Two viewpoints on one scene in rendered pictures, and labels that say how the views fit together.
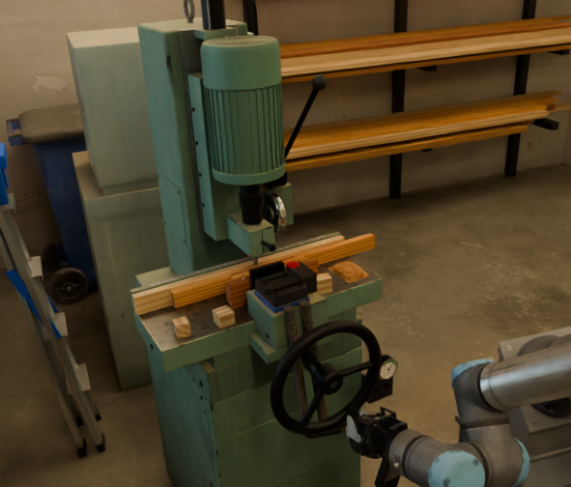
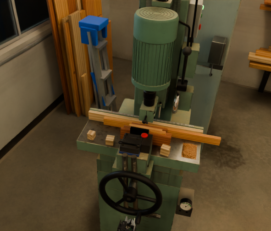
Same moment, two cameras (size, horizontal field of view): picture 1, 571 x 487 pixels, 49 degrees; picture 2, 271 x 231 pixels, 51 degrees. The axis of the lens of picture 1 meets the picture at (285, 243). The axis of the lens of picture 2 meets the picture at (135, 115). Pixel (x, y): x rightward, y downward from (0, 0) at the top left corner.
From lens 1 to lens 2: 0.80 m
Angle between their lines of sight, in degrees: 35
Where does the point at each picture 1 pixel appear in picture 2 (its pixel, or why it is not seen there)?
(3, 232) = (91, 56)
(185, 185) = not seen: hidden behind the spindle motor
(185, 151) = not seen: hidden behind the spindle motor
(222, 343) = (104, 151)
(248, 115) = (143, 55)
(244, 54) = (145, 23)
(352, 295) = (178, 163)
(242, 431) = (110, 188)
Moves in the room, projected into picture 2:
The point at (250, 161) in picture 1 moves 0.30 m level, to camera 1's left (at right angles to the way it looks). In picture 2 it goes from (141, 78) to (92, 55)
